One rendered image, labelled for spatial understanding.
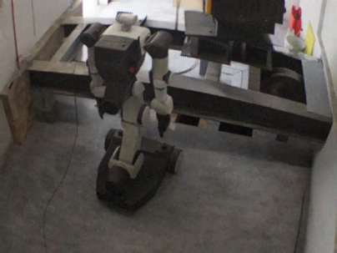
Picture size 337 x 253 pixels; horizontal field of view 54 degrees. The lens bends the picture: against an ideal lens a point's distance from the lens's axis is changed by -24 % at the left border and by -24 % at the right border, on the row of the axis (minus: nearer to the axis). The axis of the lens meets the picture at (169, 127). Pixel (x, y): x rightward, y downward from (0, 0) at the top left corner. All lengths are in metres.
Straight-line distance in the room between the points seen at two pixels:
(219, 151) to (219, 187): 0.37
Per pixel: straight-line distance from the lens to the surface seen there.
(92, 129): 3.58
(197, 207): 3.08
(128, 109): 2.73
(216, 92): 2.92
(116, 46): 2.14
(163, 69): 2.29
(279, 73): 3.36
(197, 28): 3.16
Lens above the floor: 2.59
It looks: 47 degrees down
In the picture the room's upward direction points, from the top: 2 degrees clockwise
